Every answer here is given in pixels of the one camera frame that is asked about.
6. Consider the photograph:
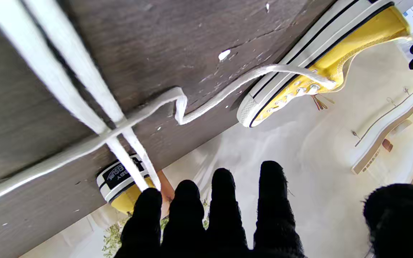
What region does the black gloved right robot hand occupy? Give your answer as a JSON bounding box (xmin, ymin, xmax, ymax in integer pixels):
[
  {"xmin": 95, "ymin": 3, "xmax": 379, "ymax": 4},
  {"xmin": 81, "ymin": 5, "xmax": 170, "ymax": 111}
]
[{"xmin": 113, "ymin": 161, "xmax": 413, "ymax": 258}]

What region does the yellow canvas sneaker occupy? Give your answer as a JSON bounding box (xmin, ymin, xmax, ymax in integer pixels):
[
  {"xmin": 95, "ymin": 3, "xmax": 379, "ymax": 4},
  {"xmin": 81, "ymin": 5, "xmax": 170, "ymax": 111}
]
[
  {"xmin": 96, "ymin": 154, "xmax": 164, "ymax": 214},
  {"xmin": 237, "ymin": 0, "xmax": 412, "ymax": 128}
]

